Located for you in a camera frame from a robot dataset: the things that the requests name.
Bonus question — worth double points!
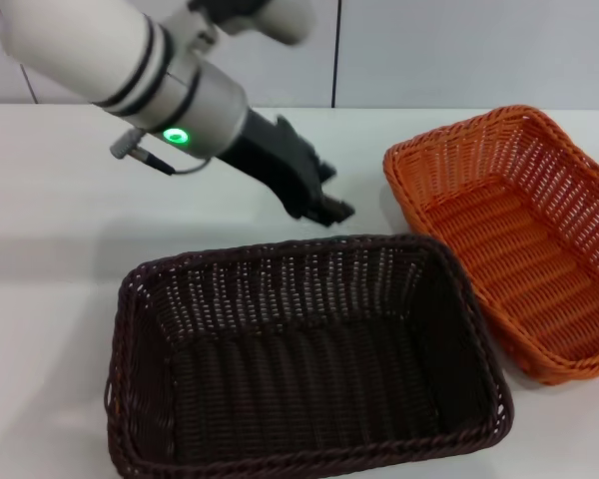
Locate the orange woven basket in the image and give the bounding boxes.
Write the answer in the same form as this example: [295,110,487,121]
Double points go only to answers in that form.
[382,104,599,386]

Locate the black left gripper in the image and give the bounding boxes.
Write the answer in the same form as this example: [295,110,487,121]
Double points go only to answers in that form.
[218,107,356,229]

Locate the dark brown woven basket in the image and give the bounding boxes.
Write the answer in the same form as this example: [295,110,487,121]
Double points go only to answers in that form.
[103,234,515,479]

